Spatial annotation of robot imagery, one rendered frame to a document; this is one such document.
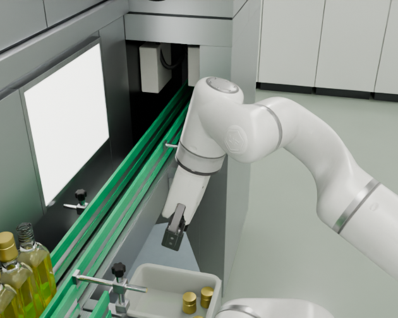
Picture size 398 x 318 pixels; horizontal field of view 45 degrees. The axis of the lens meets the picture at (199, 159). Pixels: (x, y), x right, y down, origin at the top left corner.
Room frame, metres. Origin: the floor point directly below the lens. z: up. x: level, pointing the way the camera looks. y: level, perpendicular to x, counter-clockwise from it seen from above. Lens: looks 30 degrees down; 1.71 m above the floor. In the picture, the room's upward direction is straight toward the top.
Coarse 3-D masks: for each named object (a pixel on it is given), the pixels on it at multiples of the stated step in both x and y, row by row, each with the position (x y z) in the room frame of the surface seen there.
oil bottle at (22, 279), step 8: (24, 264) 0.68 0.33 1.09; (0, 272) 0.66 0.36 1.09; (8, 272) 0.66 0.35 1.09; (16, 272) 0.66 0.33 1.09; (24, 272) 0.67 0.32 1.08; (32, 272) 0.69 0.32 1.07; (0, 280) 0.65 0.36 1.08; (8, 280) 0.65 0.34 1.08; (16, 280) 0.65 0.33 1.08; (24, 280) 0.66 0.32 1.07; (32, 280) 0.68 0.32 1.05; (16, 288) 0.64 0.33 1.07; (24, 288) 0.66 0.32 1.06; (32, 288) 0.68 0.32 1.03; (24, 296) 0.65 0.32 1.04; (32, 296) 0.67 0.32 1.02; (24, 304) 0.65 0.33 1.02; (32, 304) 0.67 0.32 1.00; (24, 312) 0.64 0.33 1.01; (32, 312) 0.66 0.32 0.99; (40, 312) 0.68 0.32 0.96
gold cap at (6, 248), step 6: (0, 234) 0.68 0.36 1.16; (6, 234) 0.68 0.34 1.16; (12, 234) 0.68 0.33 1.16; (0, 240) 0.66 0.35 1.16; (6, 240) 0.66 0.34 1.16; (12, 240) 0.67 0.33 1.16; (0, 246) 0.66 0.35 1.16; (6, 246) 0.66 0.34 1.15; (12, 246) 0.67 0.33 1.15; (0, 252) 0.66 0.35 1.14; (6, 252) 0.66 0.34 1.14; (12, 252) 0.66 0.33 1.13; (0, 258) 0.66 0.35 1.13; (6, 258) 0.66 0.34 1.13; (12, 258) 0.66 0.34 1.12
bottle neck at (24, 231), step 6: (18, 228) 0.72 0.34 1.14; (24, 228) 0.74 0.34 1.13; (30, 228) 0.73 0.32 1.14; (18, 234) 0.72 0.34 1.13; (24, 234) 0.72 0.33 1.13; (30, 234) 0.72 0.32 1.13; (18, 240) 0.72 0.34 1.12; (24, 240) 0.72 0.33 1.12; (30, 240) 0.72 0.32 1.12; (24, 246) 0.72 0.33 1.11; (30, 246) 0.72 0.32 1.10
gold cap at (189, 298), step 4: (188, 292) 0.89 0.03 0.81; (192, 292) 0.89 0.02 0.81; (184, 296) 0.87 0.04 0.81; (188, 296) 0.87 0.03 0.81; (192, 296) 0.87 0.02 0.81; (184, 300) 0.86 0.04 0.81; (188, 300) 0.86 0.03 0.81; (192, 300) 0.86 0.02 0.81; (184, 304) 0.86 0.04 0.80; (188, 304) 0.85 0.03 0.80; (192, 304) 0.86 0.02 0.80; (184, 308) 0.86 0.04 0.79; (188, 308) 0.85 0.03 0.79; (192, 308) 0.86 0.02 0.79; (184, 312) 0.86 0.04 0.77; (188, 312) 0.85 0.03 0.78; (192, 312) 0.86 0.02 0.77
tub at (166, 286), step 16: (144, 272) 0.95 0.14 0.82; (160, 272) 0.94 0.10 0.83; (176, 272) 0.93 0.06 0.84; (192, 272) 0.93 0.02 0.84; (160, 288) 0.94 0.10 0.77; (176, 288) 0.93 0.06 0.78; (192, 288) 0.92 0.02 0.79; (144, 304) 0.89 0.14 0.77; (160, 304) 0.89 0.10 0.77; (176, 304) 0.89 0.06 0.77
